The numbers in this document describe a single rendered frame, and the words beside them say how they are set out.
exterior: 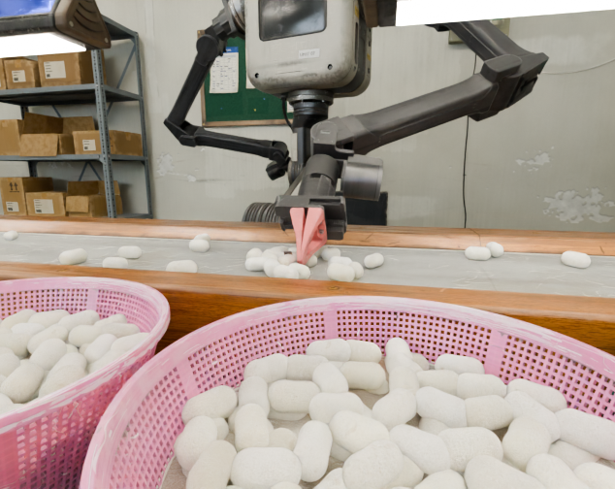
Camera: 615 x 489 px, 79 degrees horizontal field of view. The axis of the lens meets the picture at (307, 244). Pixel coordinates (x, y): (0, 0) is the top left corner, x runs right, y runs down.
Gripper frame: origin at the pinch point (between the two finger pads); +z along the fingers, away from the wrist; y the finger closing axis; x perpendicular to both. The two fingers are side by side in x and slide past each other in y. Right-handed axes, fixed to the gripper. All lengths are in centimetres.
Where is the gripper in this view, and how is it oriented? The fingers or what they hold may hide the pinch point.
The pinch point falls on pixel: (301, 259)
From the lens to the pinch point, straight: 49.9
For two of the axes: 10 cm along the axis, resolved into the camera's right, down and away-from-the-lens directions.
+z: -1.7, 7.6, -6.3
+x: 1.3, 6.5, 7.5
